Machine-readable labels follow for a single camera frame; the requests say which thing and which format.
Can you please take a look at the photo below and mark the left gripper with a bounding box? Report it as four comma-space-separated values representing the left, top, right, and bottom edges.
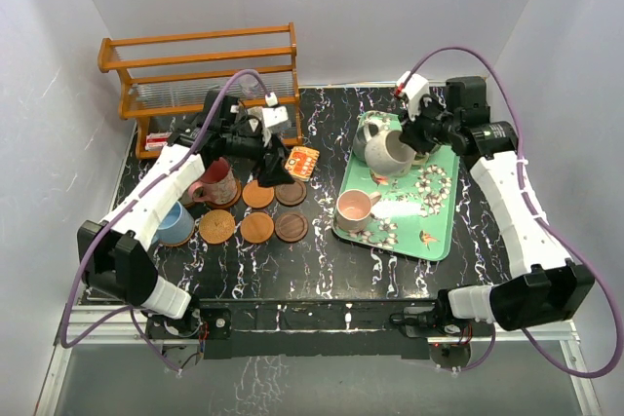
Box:
222, 128, 295, 186

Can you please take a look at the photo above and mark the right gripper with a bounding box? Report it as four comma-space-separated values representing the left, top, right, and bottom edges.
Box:
397, 96, 458, 155

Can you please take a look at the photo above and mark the orange patterned card pack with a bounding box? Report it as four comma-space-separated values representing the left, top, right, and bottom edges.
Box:
285, 146, 320, 182

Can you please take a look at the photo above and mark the dark walnut coaster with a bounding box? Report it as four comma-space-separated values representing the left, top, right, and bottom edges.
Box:
275, 180, 307, 207
275, 211, 308, 243

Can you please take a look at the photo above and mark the orange wooden coaster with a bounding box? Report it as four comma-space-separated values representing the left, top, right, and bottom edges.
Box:
240, 211, 274, 244
242, 179, 275, 209

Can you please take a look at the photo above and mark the white beige mug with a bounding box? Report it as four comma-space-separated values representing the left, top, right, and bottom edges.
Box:
365, 130, 415, 176

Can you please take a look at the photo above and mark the maroon mug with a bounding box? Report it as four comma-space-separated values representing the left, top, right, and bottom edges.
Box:
187, 157, 238, 206

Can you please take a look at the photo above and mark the pink mug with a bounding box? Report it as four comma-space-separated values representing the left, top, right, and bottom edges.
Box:
334, 189, 381, 232

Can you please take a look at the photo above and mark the green floral tray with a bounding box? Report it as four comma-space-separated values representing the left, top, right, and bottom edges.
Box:
333, 111, 459, 261

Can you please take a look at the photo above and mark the blue mug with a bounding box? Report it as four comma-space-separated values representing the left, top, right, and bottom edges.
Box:
151, 202, 195, 245

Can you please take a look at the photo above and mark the wooden shelf rack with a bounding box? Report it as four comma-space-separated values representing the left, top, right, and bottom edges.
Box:
97, 22, 303, 160

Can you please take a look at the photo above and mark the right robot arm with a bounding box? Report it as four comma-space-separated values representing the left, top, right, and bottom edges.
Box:
395, 72, 595, 335

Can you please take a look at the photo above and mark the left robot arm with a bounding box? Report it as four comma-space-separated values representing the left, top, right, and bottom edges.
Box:
78, 92, 293, 337

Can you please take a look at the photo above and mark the clear plastic cup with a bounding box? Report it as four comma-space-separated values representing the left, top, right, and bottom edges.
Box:
239, 74, 262, 99

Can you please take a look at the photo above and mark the grey mug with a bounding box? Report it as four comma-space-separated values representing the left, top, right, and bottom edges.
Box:
352, 121, 379, 163

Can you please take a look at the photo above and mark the white green small box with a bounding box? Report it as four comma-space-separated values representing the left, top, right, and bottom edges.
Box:
247, 106, 263, 132

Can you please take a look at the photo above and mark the red white small box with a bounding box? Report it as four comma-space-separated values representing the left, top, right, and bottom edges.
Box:
144, 132, 171, 151

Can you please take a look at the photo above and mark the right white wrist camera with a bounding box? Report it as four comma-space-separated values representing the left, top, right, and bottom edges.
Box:
394, 71, 430, 121

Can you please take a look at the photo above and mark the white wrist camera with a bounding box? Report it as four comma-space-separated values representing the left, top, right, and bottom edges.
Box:
261, 93, 291, 146
394, 71, 430, 121

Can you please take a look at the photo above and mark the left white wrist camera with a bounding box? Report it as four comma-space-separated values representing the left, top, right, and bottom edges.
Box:
261, 93, 291, 146

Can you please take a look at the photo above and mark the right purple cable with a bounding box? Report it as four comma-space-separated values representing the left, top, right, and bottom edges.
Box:
397, 45, 620, 378

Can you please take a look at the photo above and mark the purple cable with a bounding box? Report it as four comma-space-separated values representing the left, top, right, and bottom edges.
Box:
59, 68, 277, 378
397, 45, 620, 378

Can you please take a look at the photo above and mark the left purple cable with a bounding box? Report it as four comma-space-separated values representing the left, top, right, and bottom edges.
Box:
59, 68, 277, 378

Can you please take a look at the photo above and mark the black front base frame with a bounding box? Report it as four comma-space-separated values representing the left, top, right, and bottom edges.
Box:
147, 299, 491, 360

